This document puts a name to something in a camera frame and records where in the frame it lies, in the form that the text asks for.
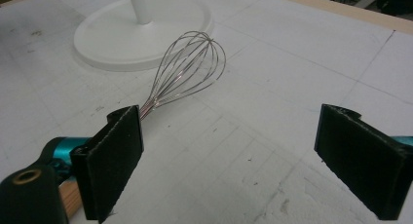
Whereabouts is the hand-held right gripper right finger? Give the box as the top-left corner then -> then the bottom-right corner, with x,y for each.
313,103 -> 413,221

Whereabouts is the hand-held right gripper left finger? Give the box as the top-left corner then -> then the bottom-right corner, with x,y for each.
70,104 -> 145,224

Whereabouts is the metal wire whisk wooden handle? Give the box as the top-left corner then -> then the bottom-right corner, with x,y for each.
57,30 -> 227,220

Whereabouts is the white round stand base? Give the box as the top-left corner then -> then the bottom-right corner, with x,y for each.
73,0 -> 215,73

